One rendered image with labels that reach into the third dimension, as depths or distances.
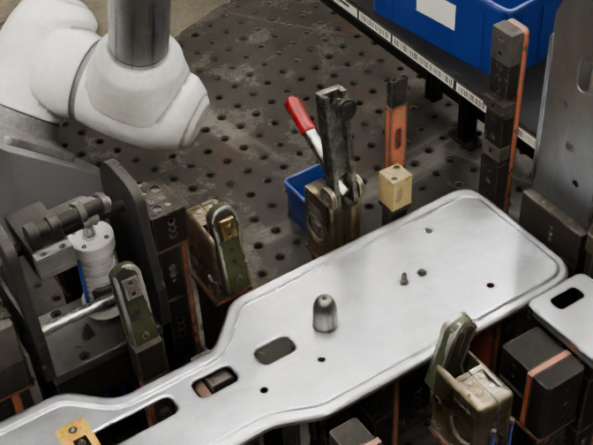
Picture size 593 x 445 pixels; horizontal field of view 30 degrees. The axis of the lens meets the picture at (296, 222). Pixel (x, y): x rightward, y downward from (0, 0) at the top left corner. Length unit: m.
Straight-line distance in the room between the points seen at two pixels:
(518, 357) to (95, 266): 0.55
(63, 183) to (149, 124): 0.19
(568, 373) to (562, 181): 0.29
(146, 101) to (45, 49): 0.21
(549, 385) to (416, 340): 0.17
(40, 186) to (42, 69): 0.20
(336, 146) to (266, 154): 0.70
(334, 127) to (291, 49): 1.00
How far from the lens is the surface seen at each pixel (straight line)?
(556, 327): 1.44
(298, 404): 1.34
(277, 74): 2.37
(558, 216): 1.59
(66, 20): 1.99
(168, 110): 1.91
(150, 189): 1.46
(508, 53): 1.60
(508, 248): 1.53
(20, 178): 1.89
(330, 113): 1.43
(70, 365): 1.47
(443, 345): 1.30
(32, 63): 1.98
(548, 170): 1.59
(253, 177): 2.11
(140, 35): 1.80
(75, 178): 2.00
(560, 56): 1.48
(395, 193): 1.53
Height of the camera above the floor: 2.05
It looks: 42 degrees down
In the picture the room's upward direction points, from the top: 3 degrees counter-clockwise
